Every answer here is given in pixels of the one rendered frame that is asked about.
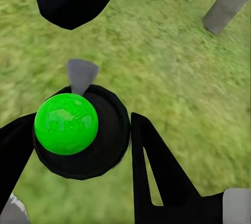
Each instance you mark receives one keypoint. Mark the insectifuge atomizer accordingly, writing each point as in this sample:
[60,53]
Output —
[83,130]

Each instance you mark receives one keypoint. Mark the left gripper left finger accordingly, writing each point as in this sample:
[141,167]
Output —
[16,147]

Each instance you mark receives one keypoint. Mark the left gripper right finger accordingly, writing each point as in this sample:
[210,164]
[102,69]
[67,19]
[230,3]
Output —
[182,202]

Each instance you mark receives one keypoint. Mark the tree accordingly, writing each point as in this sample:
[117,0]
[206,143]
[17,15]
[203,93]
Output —
[220,14]

